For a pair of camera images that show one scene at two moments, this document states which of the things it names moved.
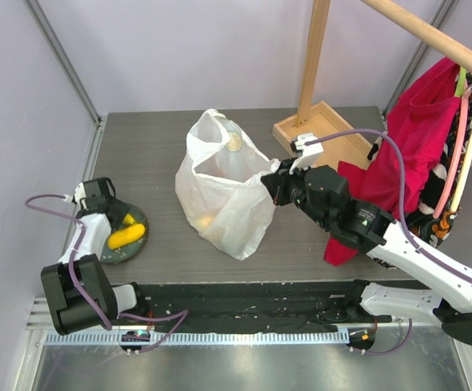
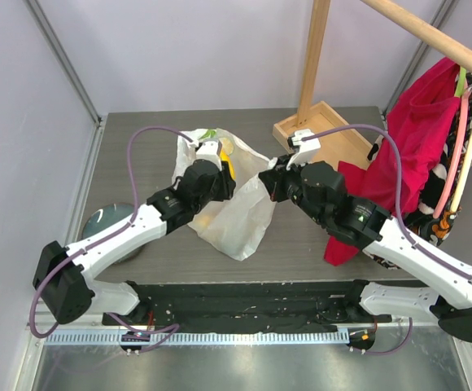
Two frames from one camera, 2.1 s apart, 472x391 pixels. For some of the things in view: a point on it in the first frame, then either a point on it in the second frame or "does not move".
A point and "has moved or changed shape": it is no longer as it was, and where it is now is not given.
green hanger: [461, 81] does not move
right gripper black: [279, 187] does not move
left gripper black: [120, 207] → [227, 184]
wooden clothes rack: [343, 145] does not move
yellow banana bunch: [128, 220] has moved or changed shape
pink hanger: [461, 133] does not move
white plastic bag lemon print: [224, 183] has moved or changed shape
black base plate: [253, 307] does not move
